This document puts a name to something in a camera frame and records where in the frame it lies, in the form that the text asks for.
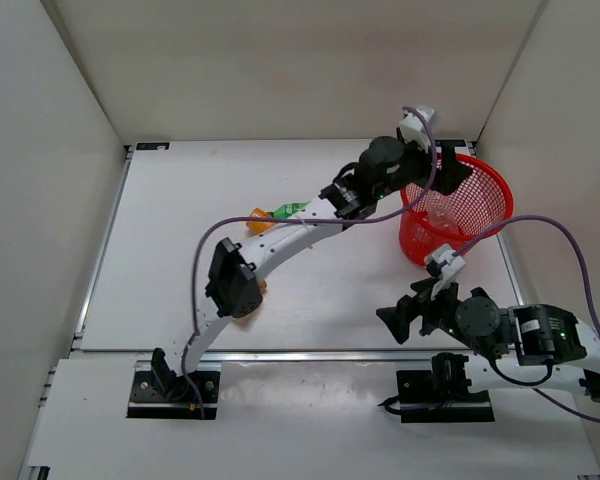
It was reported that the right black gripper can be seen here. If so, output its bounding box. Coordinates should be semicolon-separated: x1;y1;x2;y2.
374;273;495;361

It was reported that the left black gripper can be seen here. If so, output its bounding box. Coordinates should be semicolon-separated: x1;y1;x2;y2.
372;131;470;199

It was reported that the red mesh plastic bin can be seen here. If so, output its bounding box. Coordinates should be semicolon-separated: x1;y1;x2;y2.
398;153;514;266

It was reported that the large clear plastic bottle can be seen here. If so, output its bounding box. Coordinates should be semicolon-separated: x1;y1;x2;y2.
423;206;464;238

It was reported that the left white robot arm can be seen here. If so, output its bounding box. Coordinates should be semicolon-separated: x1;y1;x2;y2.
151;136;473;405

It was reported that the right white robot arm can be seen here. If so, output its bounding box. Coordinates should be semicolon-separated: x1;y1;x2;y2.
376;278;600;403

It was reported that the right dark corner label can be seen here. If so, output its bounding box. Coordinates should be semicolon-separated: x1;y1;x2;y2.
435;139;467;148

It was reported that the dark corner label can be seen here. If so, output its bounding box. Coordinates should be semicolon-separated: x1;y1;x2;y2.
135;142;170;151
435;139;467;148

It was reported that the green plastic bottle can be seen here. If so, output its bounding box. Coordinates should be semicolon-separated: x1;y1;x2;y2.
270;202;308;219

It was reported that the upper orange juice bottle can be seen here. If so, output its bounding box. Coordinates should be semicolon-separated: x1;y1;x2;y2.
246;208;275;236

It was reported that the orange juice bottle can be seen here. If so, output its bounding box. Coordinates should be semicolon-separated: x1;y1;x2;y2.
246;208;275;236
235;281;268;328

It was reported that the lower orange juice bottle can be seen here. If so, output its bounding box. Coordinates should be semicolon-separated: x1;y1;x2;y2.
235;281;268;328

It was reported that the left dark corner label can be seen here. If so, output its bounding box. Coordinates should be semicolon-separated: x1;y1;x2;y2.
135;142;170;151

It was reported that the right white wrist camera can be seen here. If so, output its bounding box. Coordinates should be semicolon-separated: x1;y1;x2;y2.
425;244;466;300

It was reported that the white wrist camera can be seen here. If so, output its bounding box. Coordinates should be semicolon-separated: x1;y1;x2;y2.
397;106;435;151
425;244;466;300

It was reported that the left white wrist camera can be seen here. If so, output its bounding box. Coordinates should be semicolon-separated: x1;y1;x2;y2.
397;106;435;151

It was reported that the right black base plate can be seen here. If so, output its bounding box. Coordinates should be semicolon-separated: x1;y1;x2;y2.
378;370;495;424

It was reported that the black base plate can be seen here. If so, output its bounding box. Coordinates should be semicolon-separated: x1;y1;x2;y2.
378;370;495;424
126;363;221;421

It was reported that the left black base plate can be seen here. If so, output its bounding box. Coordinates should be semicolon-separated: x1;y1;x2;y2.
126;363;221;421

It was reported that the aluminium front table rail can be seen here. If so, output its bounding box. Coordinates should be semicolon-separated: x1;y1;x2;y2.
69;349;439;363

